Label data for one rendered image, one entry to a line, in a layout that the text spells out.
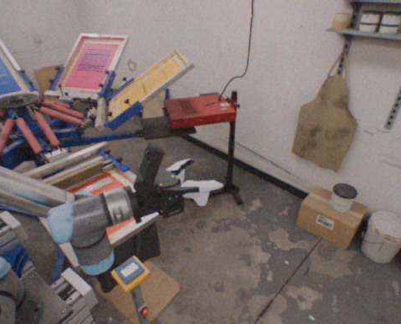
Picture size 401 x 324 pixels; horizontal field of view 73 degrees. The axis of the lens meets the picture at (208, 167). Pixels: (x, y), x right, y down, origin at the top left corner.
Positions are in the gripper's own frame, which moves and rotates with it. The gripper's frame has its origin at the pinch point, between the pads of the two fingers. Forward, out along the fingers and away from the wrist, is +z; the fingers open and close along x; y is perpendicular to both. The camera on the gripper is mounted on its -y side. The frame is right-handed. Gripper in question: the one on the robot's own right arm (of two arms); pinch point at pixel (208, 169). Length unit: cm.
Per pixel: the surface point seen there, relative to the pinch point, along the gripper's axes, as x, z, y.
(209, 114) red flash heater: -147, 78, 37
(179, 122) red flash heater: -152, 52, 40
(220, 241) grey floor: -118, 66, 153
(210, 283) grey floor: -85, 37, 157
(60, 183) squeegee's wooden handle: -116, -43, 48
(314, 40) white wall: -127, 171, -12
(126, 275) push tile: -42, -24, 66
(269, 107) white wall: -168, 161, 52
